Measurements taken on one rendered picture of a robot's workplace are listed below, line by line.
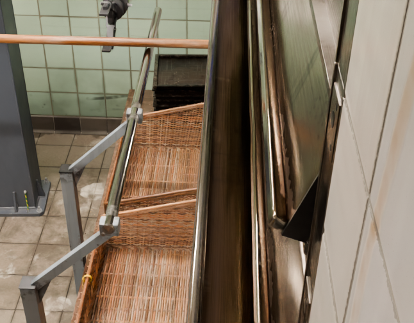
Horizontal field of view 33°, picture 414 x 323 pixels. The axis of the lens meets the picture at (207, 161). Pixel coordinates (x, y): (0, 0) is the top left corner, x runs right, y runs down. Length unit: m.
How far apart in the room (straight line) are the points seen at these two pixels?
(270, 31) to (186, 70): 1.80
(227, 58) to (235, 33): 0.15
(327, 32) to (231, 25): 1.18
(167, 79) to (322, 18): 2.11
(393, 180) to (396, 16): 0.10
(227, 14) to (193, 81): 0.90
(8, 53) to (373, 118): 2.64
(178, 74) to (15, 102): 0.74
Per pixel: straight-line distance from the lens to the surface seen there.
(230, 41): 1.88
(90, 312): 2.19
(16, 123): 3.23
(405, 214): 0.40
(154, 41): 2.32
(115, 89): 3.87
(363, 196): 0.51
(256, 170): 1.28
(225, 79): 1.69
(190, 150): 2.84
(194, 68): 2.99
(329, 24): 0.81
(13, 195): 3.47
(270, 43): 1.15
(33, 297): 1.83
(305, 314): 0.83
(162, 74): 2.95
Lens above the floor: 2.24
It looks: 36 degrees down
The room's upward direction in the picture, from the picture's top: 1 degrees clockwise
